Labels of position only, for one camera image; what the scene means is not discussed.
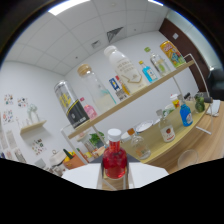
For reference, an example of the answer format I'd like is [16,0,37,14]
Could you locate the wooden wall shelf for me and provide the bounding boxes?
[19,119,48,135]

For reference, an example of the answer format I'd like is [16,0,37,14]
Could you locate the red white wall poster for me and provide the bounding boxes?
[114,75,123,88]

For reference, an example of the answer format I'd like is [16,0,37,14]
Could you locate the amber liquid bottle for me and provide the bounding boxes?
[121,81,130,97]

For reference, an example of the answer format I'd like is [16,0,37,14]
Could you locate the brown door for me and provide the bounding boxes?
[158,18,214,93]

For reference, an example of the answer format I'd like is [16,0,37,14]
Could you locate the clear bottle red label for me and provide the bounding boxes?
[155,109,177,144]

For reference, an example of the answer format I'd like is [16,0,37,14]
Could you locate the clear bottle orange cap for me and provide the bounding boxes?
[126,127,152,160]

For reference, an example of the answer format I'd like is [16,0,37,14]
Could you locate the black armchair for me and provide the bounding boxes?
[205,68,224,101]

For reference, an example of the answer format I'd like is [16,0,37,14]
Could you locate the white round appliance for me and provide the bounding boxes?
[49,149,68,167]

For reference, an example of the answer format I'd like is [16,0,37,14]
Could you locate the small teal bottle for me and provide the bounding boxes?
[101,88,117,104]

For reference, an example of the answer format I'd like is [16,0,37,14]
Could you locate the potted green plant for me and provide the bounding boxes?
[88,131,106,148]

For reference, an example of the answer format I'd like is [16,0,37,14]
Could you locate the blue liquid bottle silver cap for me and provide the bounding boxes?
[177,94,194,127]

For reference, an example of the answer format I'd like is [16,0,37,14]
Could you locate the tall glass bottle cork lid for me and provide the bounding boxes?
[77,63,117,113]

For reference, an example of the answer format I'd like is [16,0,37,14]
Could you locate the white figurine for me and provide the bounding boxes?
[26,103,41,124]

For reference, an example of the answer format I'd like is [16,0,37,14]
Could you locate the small pink bottle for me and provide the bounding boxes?
[79,96,98,120]

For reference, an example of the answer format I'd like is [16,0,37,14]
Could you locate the yellow juice can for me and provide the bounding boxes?
[159,40,187,69]

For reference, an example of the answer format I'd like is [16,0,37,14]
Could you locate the large white bottle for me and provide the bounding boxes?
[103,45,149,94]

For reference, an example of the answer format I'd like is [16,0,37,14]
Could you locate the glass with green mint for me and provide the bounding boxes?
[194,92,206,113]

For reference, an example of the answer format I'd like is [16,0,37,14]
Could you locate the clear bottle green cap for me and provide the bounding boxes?
[144,46,172,77]

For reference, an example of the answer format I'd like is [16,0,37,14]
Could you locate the small red liquid bottle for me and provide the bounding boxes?
[101,128,128,180]

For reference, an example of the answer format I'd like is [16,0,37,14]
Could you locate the tall black yellow can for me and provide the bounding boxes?
[53,79,90,129]

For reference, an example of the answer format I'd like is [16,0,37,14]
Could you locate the white bowl blue pattern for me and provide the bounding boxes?
[120,130,133,143]

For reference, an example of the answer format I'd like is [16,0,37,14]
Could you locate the blue bottle yellow cap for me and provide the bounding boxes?
[138,60,159,84]

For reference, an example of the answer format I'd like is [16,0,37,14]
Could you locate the orange basket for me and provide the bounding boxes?
[63,149,88,170]

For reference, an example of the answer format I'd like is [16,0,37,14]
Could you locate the two-tier wooden shelf rack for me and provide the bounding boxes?
[59,53,216,168]

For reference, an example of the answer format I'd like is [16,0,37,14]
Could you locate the blue wall poster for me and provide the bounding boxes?
[108,77,120,92]

